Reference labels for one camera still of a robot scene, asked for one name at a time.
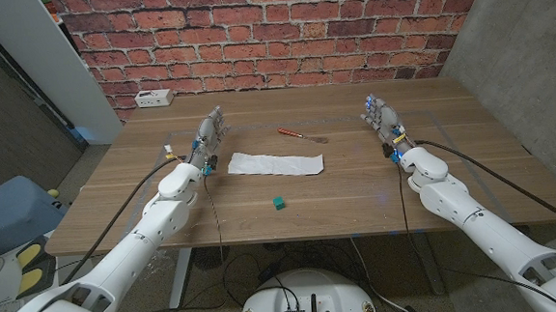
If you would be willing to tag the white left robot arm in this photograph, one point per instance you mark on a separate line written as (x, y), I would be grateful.
(120, 262)

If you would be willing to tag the yellow green ball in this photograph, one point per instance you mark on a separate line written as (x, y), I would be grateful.
(54, 193)

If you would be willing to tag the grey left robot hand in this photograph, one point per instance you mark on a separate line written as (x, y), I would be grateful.
(206, 133)

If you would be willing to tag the black and yellow floor object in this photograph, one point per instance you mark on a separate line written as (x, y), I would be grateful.
(27, 253)

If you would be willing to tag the white cloth strip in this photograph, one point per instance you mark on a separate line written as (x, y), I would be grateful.
(274, 165)

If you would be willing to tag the white table leg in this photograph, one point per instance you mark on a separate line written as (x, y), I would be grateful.
(179, 283)

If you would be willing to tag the white power strip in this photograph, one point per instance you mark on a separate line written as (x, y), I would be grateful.
(153, 98)

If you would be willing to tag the grey table leg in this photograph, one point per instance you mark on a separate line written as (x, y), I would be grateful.
(432, 272)

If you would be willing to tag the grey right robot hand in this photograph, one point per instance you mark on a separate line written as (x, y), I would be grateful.
(388, 118)

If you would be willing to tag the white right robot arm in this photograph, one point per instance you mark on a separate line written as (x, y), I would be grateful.
(480, 226)

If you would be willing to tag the black round floor object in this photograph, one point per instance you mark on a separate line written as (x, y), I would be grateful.
(209, 258)

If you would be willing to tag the blue grey bin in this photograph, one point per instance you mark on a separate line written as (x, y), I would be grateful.
(6, 216)

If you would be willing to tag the white partition panel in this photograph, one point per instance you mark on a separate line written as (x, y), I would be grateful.
(35, 55)

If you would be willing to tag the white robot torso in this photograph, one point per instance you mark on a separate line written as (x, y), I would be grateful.
(330, 293)

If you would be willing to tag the small green block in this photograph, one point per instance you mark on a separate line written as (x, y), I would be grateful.
(279, 203)

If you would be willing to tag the red brick printed backdrop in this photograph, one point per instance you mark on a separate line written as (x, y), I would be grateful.
(275, 30)

